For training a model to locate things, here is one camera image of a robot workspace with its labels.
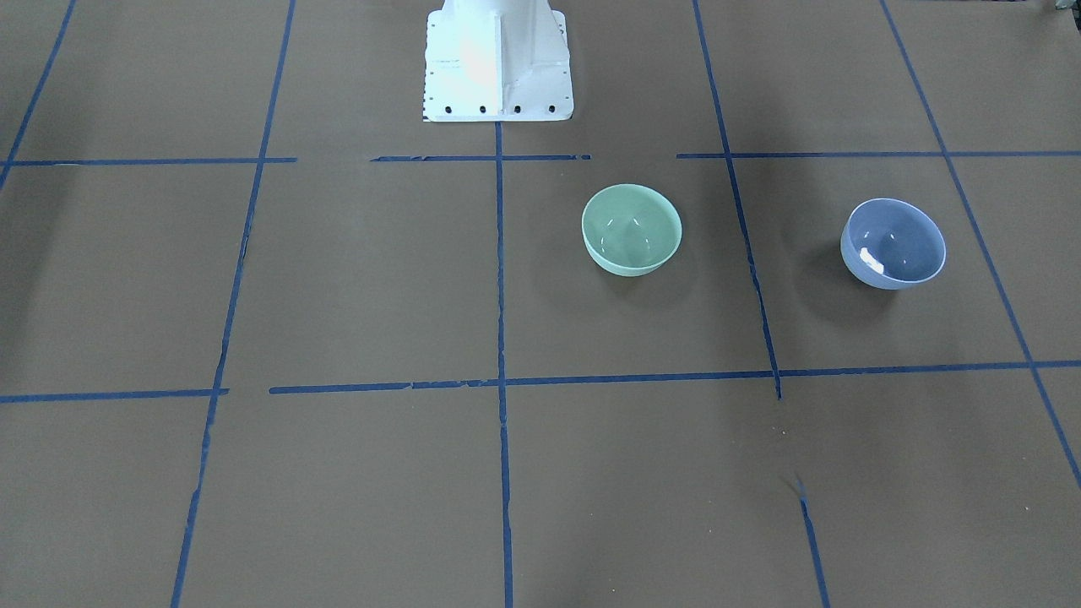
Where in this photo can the blue bowl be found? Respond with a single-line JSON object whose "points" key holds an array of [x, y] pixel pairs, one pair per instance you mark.
{"points": [[892, 245]]}

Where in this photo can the green bowl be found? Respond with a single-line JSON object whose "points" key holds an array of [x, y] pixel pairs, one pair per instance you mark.
{"points": [[630, 230]]}

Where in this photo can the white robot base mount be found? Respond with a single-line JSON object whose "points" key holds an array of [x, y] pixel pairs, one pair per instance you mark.
{"points": [[497, 61]]}

